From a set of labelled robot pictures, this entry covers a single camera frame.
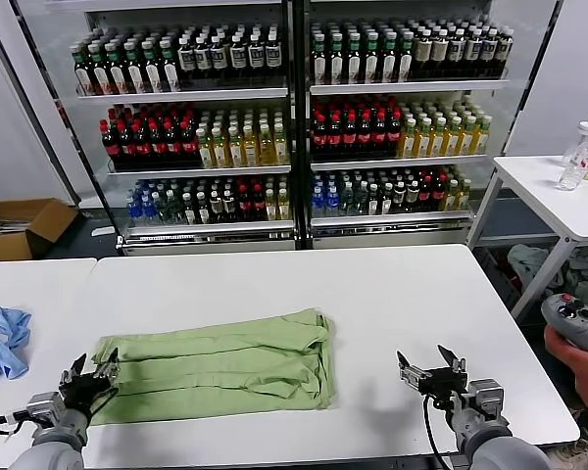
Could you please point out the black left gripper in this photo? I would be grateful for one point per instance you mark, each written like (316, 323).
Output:
(85, 394)

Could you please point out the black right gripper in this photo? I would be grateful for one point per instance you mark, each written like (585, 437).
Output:
(441, 389)

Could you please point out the light green polo shirt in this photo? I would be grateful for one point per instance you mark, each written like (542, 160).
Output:
(215, 362)

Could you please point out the grey handheld remote controller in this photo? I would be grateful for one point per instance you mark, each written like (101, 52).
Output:
(568, 320)

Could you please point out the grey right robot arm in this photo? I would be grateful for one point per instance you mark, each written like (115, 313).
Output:
(495, 445)

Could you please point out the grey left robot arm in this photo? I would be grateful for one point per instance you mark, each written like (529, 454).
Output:
(54, 445)

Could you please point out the pile of grey-green clothes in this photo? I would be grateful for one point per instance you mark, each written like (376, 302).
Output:
(529, 264)

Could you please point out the person's hand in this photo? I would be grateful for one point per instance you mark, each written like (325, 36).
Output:
(583, 364)

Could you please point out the crumpled light blue cloth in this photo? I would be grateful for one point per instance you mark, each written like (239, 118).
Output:
(5, 352)

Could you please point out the small white floor object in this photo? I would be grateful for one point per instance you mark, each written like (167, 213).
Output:
(103, 231)

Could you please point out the open brown cardboard box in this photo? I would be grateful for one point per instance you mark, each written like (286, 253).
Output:
(39, 230)

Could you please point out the beverage cooler with beige-label bottles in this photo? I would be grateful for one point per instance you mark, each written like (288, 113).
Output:
(397, 196)

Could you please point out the white side table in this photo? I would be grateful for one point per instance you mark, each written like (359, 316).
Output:
(534, 196)

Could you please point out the beverage cooler with blue bottles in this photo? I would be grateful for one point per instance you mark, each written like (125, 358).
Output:
(196, 196)

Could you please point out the clear bottle red label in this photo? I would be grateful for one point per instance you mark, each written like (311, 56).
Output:
(575, 171)

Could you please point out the clear bottle white cap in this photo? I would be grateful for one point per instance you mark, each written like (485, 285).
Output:
(585, 128)

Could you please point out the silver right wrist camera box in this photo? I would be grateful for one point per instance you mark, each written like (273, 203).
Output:
(485, 396)

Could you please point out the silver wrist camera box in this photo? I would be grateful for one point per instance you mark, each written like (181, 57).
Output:
(44, 406)
(485, 396)

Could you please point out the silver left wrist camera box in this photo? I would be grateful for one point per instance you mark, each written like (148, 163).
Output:
(44, 406)

